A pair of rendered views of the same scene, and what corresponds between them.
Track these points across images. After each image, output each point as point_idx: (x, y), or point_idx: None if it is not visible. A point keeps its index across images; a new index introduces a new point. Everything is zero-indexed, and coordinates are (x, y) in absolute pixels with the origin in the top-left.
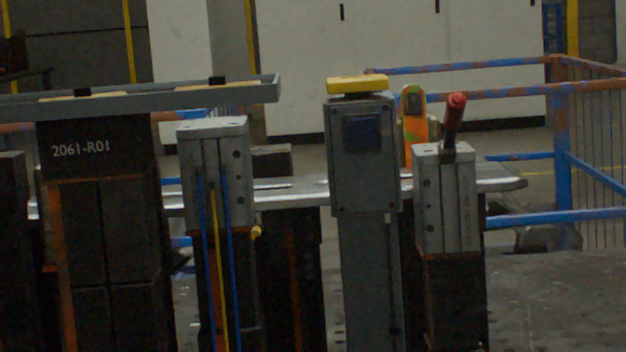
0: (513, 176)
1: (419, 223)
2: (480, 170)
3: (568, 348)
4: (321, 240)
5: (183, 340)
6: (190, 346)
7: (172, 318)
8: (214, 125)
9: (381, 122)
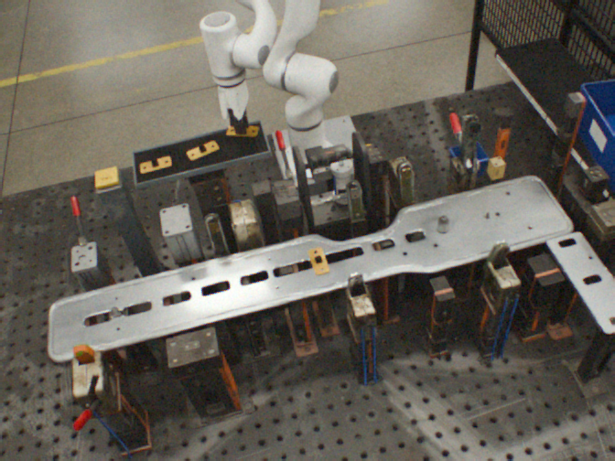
0: (55, 303)
1: (106, 265)
2: (67, 326)
3: (60, 435)
4: None
5: (284, 442)
6: (275, 431)
7: None
8: (171, 209)
9: None
